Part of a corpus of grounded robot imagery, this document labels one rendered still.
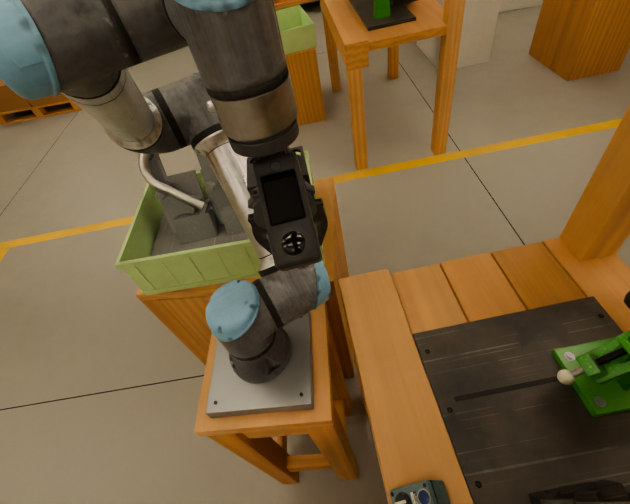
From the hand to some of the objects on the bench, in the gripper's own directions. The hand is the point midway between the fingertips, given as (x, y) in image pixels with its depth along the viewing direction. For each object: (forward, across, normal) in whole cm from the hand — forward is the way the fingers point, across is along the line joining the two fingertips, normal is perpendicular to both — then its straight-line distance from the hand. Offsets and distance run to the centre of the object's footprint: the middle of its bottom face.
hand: (302, 265), depth 48 cm
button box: (+43, -10, +30) cm, 53 cm away
